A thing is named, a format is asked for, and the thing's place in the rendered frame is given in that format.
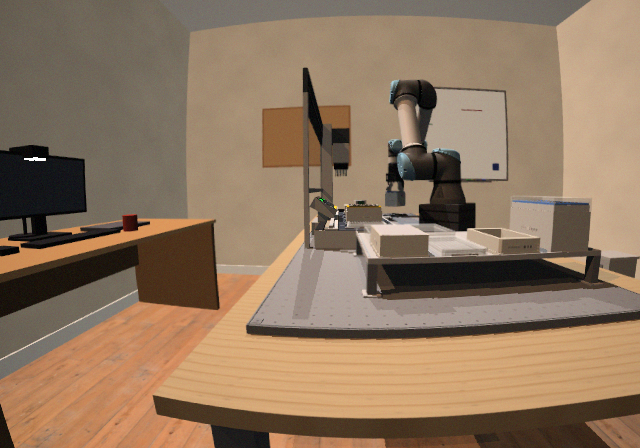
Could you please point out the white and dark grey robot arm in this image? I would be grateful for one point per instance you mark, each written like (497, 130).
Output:
(414, 163)

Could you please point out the yellow tip rack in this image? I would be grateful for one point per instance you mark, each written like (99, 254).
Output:
(363, 212)

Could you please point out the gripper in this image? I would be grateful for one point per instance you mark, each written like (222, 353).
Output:
(394, 177)

